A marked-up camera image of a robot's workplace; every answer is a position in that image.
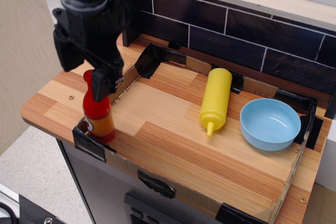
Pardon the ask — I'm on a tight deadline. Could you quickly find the black metal bracket plate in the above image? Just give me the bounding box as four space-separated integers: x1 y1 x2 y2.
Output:
19 195 65 224

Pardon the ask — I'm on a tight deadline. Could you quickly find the light plywood panel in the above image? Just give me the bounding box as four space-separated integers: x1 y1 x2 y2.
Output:
1 0 61 153

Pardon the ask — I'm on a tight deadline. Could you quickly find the red hot sauce bottle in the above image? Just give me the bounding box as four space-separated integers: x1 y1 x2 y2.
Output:
82 69 115 144

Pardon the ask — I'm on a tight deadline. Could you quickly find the light blue bowl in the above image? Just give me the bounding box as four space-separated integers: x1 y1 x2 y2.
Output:
240 98 301 151

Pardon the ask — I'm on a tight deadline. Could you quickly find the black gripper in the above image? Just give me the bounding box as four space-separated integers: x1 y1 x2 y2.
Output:
53 0 130 102

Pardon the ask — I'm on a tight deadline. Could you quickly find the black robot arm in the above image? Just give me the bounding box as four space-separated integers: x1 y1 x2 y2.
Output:
53 0 130 102

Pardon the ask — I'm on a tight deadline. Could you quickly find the black cable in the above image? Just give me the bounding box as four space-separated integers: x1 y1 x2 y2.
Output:
0 201 22 224

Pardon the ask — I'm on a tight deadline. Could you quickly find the taped cardboard fence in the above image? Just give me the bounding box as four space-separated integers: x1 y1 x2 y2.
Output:
73 44 323 223

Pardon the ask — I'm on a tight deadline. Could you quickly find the grey cabinet base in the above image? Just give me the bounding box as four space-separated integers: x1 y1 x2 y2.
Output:
58 141 217 223

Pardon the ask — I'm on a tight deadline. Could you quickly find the dark tile backsplash panel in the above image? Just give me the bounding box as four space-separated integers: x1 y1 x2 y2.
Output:
123 0 335 118

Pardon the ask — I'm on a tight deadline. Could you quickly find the yellow mustard squeeze bottle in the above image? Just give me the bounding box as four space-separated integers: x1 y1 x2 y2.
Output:
199 68 233 136

